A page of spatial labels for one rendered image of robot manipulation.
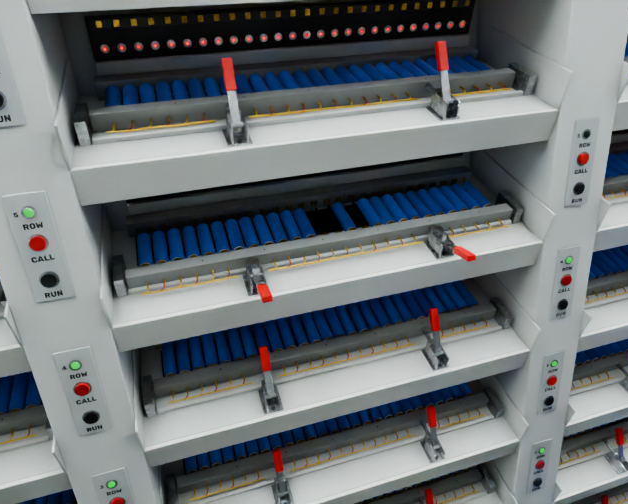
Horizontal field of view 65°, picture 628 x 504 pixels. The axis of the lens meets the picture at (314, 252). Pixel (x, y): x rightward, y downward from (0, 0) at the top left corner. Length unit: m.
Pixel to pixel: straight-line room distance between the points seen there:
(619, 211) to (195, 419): 0.73
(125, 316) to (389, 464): 0.51
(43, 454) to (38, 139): 0.42
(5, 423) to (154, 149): 0.42
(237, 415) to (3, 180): 0.42
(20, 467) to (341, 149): 0.57
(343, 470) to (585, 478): 0.54
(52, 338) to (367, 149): 0.43
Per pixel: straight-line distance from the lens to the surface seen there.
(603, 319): 1.00
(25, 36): 0.57
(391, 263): 0.69
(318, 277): 0.66
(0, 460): 0.81
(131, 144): 0.60
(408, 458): 0.93
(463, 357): 0.84
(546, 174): 0.78
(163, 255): 0.68
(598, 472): 1.26
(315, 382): 0.77
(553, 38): 0.77
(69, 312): 0.63
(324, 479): 0.90
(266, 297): 0.57
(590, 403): 1.11
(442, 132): 0.66
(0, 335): 0.68
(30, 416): 0.80
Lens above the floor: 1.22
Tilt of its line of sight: 23 degrees down
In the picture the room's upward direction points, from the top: 4 degrees counter-clockwise
